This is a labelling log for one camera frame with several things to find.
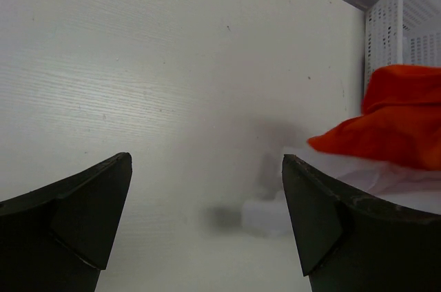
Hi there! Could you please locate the white t-shirt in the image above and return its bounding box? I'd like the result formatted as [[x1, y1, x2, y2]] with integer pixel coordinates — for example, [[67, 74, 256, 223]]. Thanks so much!
[[240, 145, 440, 236]]

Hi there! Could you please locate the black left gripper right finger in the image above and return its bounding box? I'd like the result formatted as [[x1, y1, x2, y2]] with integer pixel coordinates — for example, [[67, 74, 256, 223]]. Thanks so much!
[[282, 154, 440, 291]]

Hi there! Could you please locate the white plastic laundry basket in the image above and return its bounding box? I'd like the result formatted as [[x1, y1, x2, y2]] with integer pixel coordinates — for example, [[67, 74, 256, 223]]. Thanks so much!
[[364, 0, 440, 88]]

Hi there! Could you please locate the orange t-shirt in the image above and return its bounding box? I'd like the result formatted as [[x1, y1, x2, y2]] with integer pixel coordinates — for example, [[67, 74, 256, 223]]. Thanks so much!
[[308, 65, 440, 171]]

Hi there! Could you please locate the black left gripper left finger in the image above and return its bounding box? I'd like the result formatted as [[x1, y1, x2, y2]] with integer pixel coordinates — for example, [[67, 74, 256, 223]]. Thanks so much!
[[1, 152, 132, 291]]

